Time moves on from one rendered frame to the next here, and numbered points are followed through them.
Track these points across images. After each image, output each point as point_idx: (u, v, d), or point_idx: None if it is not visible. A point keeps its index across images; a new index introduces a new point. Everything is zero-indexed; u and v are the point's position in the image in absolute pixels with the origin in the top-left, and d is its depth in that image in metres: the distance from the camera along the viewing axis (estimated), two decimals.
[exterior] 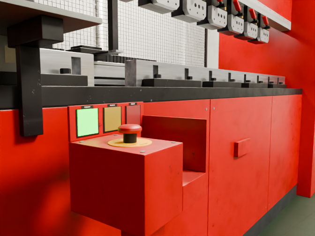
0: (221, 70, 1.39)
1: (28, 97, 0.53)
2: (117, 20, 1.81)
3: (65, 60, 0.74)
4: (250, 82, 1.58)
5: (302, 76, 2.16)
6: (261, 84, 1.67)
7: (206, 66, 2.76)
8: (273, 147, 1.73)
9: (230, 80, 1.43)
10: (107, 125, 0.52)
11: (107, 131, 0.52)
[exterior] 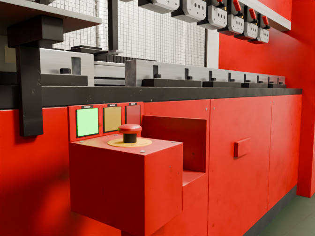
0: (221, 70, 1.39)
1: (28, 97, 0.53)
2: (117, 20, 1.81)
3: (65, 60, 0.74)
4: (250, 82, 1.58)
5: (302, 76, 2.16)
6: (261, 84, 1.67)
7: (206, 66, 2.76)
8: (273, 147, 1.73)
9: (230, 80, 1.43)
10: (107, 125, 0.52)
11: (107, 131, 0.52)
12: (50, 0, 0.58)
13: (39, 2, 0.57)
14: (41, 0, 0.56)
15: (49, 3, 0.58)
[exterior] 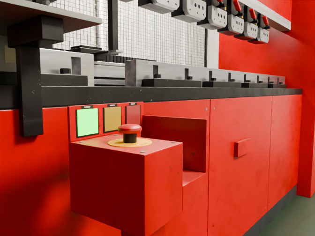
0: (221, 70, 1.39)
1: (28, 97, 0.53)
2: (117, 20, 1.81)
3: (65, 60, 0.74)
4: (250, 82, 1.58)
5: (302, 76, 2.16)
6: (261, 84, 1.67)
7: (206, 66, 2.76)
8: (273, 147, 1.73)
9: (230, 80, 1.43)
10: (107, 125, 0.52)
11: (107, 131, 0.52)
12: (47, 3, 0.58)
13: None
14: (37, 2, 0.57)
15: (46, 5, 0.59)
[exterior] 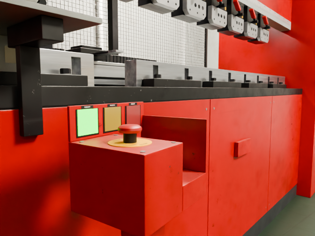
0: (221, 70, 1.39)
1: (28, 97, 0.53)
2: (117, 20, 1.81)
3: (65, 60, 0.74)
4: (250, 82, 1.58)
5: (302, 76, 2.16)
6: (261, 84, 1.67)
7: (206, 66, 2.76)
8: (273, 147, 1.73)
9: (230, 80, 1.43)
10: (107, 125, 0.52)
11: (107, 131, 0.52)
12: None
13: None
14: None
15: None
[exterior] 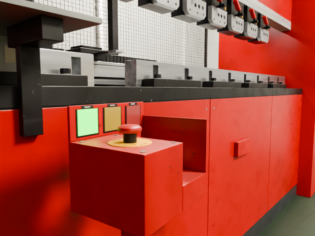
0: (221, 70, 1.39)
1: (28, 97, 0.53)
2: (117, 20, 1.81)
3: (65, 60, 0.74)
4: (250, 82, 1.58)
5: (302, 76, 2.16)
6: (261, 84, 1.67)
7: (206, 66, 2.76)
8: (273, 147, 1.73)
9: (230, 80, 1.43)
10: (107, 125, 0.52)
11: (107, 131, 0.52)
12: None
13: None
14: None
15: None
